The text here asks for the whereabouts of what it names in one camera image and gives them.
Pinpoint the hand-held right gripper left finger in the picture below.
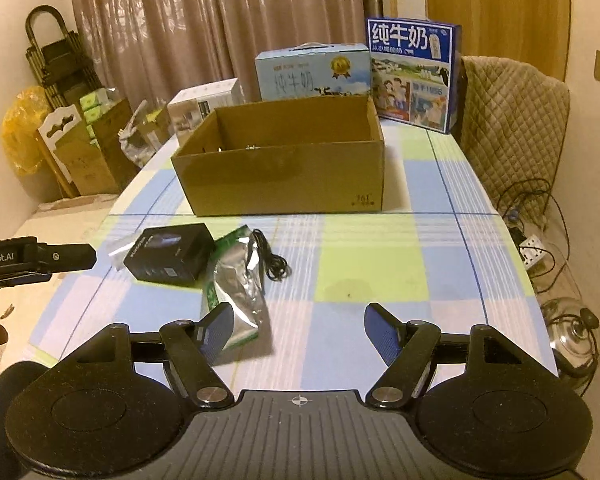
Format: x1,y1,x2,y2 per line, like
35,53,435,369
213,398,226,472
75,302,238,411

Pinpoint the large brown carton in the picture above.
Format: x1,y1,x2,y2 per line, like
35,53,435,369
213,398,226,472
55,97,137,196

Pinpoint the crumpled plastic bag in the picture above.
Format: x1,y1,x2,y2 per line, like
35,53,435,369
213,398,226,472
117,105,154,167

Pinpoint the silver green foil pouch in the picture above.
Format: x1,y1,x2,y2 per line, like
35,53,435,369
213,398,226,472
200,225,273,356

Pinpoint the clear plastic case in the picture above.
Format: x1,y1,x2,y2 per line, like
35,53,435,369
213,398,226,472
104,231,148,273

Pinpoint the stack of green tissue packs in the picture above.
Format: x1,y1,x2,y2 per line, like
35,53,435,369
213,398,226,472
80,87,116,123

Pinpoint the white product box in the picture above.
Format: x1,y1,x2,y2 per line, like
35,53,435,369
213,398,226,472
167,78,246,148

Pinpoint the light blue milk carton box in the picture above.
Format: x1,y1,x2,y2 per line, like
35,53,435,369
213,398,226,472
254,42,372,103

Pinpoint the white power strip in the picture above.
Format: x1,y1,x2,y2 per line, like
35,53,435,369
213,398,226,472
519,234,548,271

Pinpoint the brown curtain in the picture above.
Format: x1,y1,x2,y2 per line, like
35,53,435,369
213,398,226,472
67,0,366,126

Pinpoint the chair with quilted cover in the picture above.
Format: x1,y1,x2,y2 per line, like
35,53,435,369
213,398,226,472
460,55,571,211

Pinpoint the black product box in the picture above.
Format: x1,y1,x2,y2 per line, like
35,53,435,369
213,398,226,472
122,224,216,288

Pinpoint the black folding rack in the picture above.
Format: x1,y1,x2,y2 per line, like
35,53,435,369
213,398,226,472
25,6,103,111

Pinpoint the black floor cable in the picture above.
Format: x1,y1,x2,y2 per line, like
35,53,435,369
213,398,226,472
495,180,581,293

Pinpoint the checked tablecloth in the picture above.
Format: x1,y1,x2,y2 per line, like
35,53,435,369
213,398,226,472
10,125,561,401

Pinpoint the small brown cardboard box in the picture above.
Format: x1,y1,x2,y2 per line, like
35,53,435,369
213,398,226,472
140,107,174,151

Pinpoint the wooden door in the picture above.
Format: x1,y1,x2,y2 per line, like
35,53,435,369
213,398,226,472
425,0,571,81

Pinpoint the yellow plastic bag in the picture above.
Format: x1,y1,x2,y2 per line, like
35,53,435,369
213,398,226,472
1,86,48,177

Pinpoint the dark blue milk carton box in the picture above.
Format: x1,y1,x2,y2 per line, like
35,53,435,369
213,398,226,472
365,16,463,134

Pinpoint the clear glass pot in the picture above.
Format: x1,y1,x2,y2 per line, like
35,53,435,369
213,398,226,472
540,297,600,396

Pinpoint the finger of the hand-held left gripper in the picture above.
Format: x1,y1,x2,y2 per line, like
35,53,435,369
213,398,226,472
36,242,98,274

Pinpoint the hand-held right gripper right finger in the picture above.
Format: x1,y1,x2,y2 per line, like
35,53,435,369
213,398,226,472
364,302,526,411

